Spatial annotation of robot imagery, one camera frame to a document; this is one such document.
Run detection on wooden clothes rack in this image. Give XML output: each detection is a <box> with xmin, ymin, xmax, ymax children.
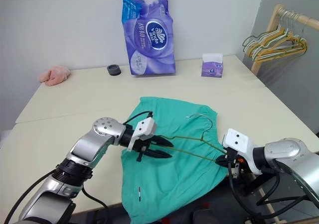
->
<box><xmin>251</xmin><ymin>4</ymin><xmax>319</xmax><ymax>74</ymax></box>

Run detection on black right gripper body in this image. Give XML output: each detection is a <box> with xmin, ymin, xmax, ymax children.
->
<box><xmin>225</xmin><ymin>147</ymin><xmax>244</xmax><ymax>179</ymax></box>

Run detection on green shorts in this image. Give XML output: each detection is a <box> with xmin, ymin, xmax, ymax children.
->
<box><xmin>120</xmin><ymin>96</ymin><xmax>228</xmax><ymax>224</ymax></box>

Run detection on yellow wire hanger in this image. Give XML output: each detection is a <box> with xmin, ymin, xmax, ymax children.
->
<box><xmin>254</xmin><ymin>14</ymin><xmax>308</xmax><ymax>60</ymax></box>
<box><xmin>256</xmin><ymin>17</ymin><xmax>308</xmax><ymax>68</ymax></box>

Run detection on bunch of hangers on rack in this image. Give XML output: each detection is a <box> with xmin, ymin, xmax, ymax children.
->
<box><xmin>245</xmin><ymin>12</ymin><xmax>306</xmax><ymax>62</ymax></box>

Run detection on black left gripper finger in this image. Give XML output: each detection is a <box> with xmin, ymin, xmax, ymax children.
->
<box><xmin>153</xmin><ymin>135</ymin><xmax>174</xmax><ymax>148</ymax></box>
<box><xmin>147</xmin><ymin>148</ymin><xmax>173</xmax><ymax>159</ymax></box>

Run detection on wooden frame under table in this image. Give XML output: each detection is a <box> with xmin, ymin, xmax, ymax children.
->
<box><xmin>256</xmin><ymin>184</ymin><xmax>284</xmax><ymax>224</ymax></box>

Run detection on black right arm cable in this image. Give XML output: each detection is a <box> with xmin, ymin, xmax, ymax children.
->
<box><xmin>228</xmin><ymin>168</ymin><xmax>310</xmax><ymax>224</ymax></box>

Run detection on pink cloth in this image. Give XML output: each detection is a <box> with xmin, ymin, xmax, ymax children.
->
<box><xmin>37</xmin><ymin>65</ymin><xmax>71</xmax><ymax>87</ymax></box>

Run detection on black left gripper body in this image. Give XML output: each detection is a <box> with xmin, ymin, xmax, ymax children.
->
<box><xmin>131</xmin><ymin>135</ymin><xmax>158</xmax><ymax>163</ymax></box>

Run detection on olive green wire hanger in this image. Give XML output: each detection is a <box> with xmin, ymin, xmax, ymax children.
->
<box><xmin>242</xmin><ymin>32</ymin><xmax>277</xmax><ymax>54</ymax></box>

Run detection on black round dish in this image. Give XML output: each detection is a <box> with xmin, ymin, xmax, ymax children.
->
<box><xmin>107</xmin><ymin>64</ymin><xmax>122</xmax><ymax>77</ymax></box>

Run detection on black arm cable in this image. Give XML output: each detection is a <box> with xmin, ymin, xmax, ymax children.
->
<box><xmin>228</xmin><ymin>168</ymin><xmax>310</xmax><ymax>224</ymax></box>
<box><xmin>122</xmin><ymin>111</ymin><xmax>154</xmax><ymax>125</ymax></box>

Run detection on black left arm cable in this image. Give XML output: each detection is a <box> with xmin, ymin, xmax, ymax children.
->
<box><xmin>122</xmin><ymin>111</ymin><xmax>154</xmax><ymax>125</ymax></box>

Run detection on large purple tissue pack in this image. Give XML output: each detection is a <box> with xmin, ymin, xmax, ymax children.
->
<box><xmin>121</xmin><ymin>0</ymin><xmax>177</xmax><ymax>79</ymax></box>

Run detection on small purple tissue box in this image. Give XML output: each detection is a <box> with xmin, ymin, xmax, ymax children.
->
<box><xmin>200</xmin><ymin>52</ymin><xmax>223</xmax><ymax>79</ymax></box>

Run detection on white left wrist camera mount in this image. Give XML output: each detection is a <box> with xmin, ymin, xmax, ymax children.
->
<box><xmin>126</xmin><ymin>117</ymin><xmax>158</xmax><ymax>152</ymax></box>

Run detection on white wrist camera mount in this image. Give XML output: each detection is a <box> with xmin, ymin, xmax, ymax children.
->
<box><xmin>126</xmin><ymin>117</ymin><xmax>158</xmax><ymax>152</ymax></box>
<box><xmin>222</xmin><ymin>128</ymin><xmax>263</xmax><ymax>175</ymax></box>

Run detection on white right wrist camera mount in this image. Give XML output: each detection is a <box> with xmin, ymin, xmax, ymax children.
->
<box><xmin>222</xmin><ymin>128</ymin><xmax>263</xmax><ymax>175</ymax></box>

